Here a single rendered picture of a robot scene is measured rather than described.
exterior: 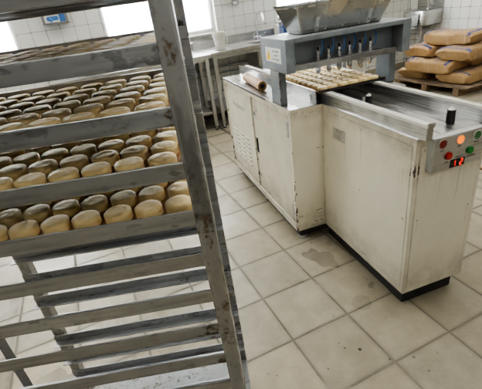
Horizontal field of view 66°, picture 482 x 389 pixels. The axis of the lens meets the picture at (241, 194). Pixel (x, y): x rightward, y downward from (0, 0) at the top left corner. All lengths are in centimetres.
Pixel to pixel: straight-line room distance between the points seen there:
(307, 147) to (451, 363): 119
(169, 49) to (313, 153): 165
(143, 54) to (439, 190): 137
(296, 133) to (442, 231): 84
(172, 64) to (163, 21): 5
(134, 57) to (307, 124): 155
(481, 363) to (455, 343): 11
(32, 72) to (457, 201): 161
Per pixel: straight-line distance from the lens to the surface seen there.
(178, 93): 54
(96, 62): 58
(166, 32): 53
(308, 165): 212
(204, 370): 157
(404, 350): 181
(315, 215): 229
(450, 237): 190
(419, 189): 162
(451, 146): 159
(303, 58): 204
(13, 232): 77
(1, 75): 62
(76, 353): 88
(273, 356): 175
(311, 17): 201
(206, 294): 75
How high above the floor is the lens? 137
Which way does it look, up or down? 28 degrees down
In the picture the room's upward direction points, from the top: 8 degrees counter-clockwise
